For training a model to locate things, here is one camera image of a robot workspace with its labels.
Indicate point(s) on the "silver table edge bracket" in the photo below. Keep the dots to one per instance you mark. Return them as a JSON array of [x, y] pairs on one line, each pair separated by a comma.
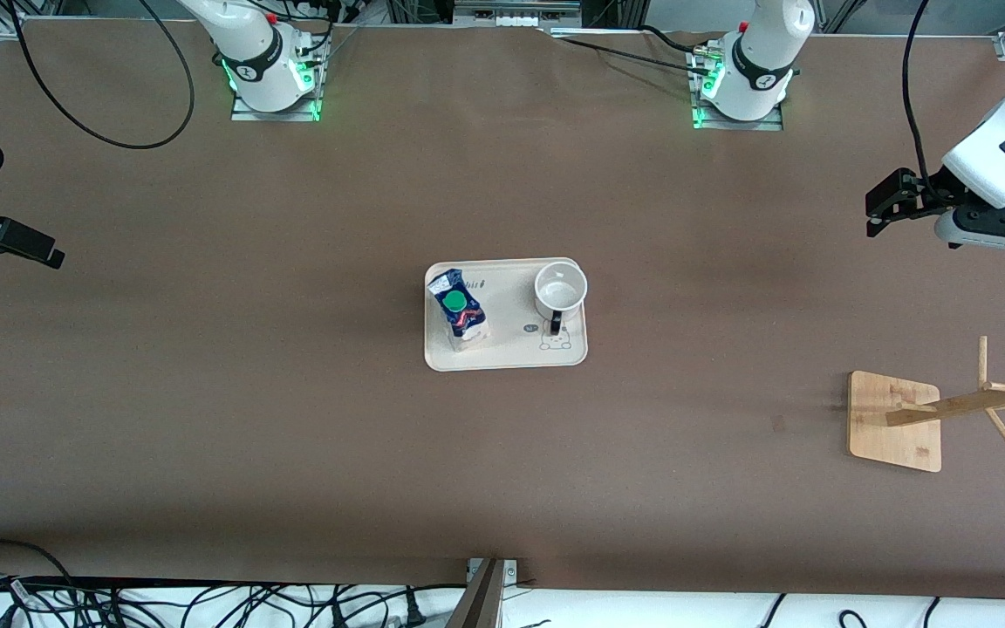
[[509, 571]]

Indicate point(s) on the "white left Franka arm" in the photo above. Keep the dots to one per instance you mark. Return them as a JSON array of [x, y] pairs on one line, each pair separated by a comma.
[[1004, 148]]

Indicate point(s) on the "beige rabbit print tray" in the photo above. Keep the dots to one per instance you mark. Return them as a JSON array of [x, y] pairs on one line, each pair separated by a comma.
[[511, 349]]

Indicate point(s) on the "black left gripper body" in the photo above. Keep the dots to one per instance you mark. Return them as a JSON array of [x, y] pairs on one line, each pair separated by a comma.
[[926, 195]]

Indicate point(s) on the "black power plug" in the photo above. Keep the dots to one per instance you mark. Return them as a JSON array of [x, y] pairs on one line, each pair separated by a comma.
[[413, 610]]

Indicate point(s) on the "blue milk carton green cap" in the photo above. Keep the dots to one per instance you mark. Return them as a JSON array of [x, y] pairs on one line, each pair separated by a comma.
[[468, 327]]

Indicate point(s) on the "wooden mug stand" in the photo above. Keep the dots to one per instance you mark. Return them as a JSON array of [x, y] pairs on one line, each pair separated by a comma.
[[891, 436]]

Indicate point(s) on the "grey camera stand post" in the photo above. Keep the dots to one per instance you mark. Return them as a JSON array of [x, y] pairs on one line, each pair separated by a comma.
[[478, 602]]

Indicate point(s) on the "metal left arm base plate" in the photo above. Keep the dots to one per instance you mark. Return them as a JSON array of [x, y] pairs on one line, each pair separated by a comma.
[[738, 125]]

